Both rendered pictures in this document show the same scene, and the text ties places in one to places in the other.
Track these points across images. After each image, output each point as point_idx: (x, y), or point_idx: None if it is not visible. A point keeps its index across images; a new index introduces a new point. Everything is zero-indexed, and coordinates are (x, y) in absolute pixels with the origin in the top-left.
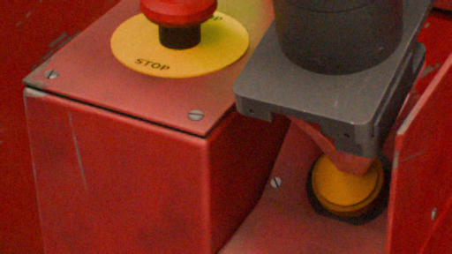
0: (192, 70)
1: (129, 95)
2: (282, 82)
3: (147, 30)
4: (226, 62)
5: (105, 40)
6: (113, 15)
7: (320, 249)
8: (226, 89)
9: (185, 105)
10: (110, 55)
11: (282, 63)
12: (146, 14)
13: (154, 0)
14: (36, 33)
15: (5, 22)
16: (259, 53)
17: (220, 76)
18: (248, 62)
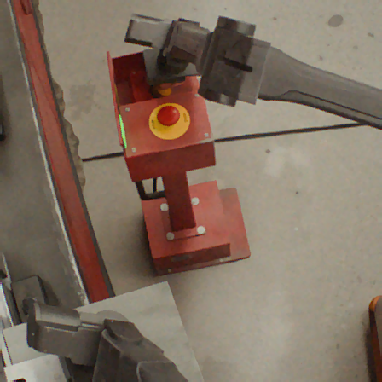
0: (180, 108)
1: (200, 112)
2: (193, 65)
3: (170, 130)
4: (171, 104)
5: (182, 136)
6: (169, 145)
7: (182, 89)
8: (182, 97)
9: (194, 100)
10: (188, 130)
11: (188, 67)
12: (179, 118)
13: (176, 115)
14: (99, 296)
15: None
16: (188, 73)
17: (177, 101)
18: (192, 74)
